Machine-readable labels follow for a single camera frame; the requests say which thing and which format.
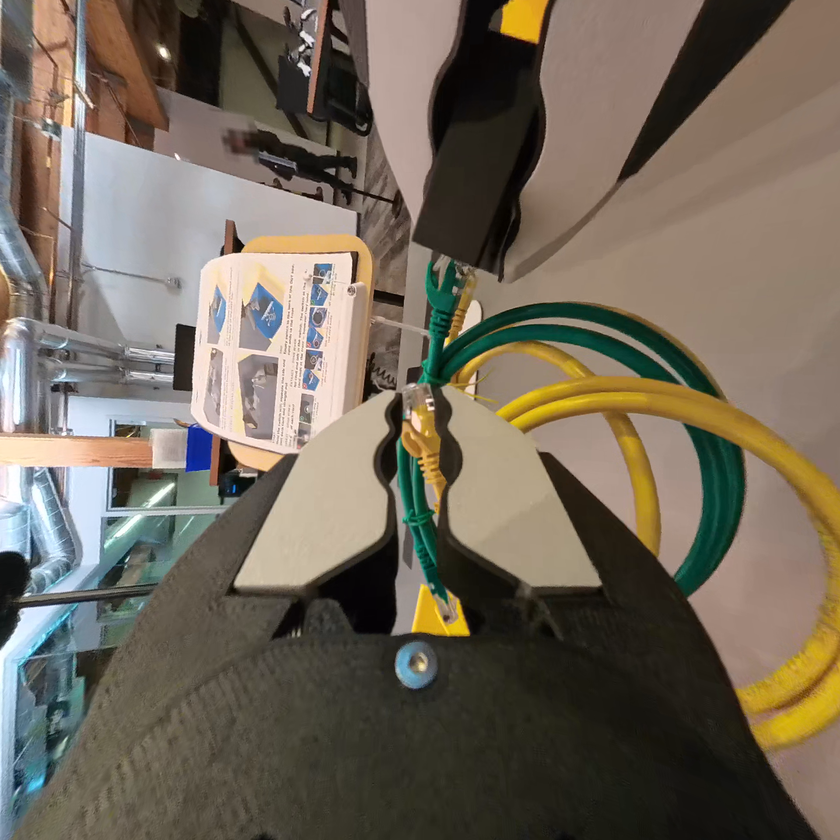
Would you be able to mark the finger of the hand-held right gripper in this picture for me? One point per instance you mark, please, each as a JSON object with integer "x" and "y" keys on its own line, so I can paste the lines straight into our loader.
{"x": 590, "y": 98}
{"x": 407, "y": 79}

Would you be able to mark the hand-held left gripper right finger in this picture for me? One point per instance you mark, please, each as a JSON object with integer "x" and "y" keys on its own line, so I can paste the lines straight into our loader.
{"x": 518, "y": 518}

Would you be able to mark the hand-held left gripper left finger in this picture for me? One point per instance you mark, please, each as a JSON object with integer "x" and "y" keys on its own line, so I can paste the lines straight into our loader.
{"x": 321, "y": 505}

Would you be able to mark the background desk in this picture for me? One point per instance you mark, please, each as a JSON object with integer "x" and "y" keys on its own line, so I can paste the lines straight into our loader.
{"x": 321, "y": 65}

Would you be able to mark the blue block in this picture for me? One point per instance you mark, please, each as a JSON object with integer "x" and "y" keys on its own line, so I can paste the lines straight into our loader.
{"x": 199, "y": 449}

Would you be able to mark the yellow triangular piece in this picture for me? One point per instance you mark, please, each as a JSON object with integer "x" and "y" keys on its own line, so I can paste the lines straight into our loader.
{"x": 426, "y": 620}

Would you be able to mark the white foam block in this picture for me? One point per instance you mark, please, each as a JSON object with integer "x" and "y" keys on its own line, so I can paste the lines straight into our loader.
{"x": 169, "y": 449}

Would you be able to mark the printed instruction sheet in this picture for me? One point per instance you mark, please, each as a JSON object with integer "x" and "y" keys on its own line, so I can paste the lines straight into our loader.
{"x": 275, "y": 341}

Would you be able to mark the wooden clipboard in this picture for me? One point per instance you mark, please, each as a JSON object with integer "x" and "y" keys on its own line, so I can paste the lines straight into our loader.
{"x": 308, "y": 244}

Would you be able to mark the thin metal rod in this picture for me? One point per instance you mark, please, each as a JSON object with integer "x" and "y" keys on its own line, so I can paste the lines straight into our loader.
{"x": 92, "y": 595}

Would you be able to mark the wooden beam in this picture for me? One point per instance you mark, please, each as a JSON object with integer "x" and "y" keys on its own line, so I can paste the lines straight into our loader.
{"x": 79, "y": 451}

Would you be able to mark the shiny metal pipe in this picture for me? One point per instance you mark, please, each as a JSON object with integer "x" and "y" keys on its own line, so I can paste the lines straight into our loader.
{"x": 85, "y": 341}

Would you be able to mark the grey metal pole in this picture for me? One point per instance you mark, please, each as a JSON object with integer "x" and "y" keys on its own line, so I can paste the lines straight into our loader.
{"x": 79, "y": 164}

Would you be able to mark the silver spiral duct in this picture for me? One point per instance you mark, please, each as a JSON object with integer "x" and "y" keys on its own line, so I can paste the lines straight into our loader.
{"x": 19, "y": 262}
{"x": 56, "y": 525}

